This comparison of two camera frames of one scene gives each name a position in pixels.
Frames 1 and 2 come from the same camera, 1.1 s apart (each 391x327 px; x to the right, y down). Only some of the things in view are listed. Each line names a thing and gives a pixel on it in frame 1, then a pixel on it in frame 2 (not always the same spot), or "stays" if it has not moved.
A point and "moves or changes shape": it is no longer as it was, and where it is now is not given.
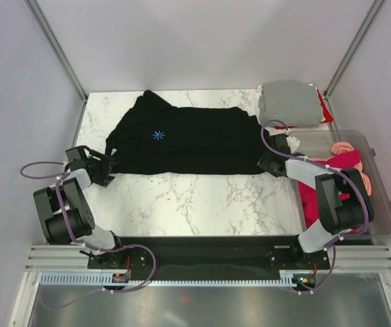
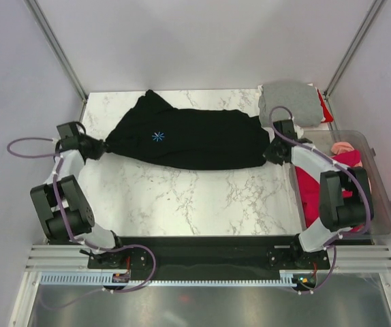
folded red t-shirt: [328, 118] stays
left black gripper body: [102, 168] -> [94, 147]
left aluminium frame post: [48, 32] stays
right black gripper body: [265, 162] -> [271, 152]
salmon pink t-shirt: [342, 146] stays
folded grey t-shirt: [296, 104] stays
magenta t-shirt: [308, 194] stays
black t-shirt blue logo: [152, 136] moves or changes shape
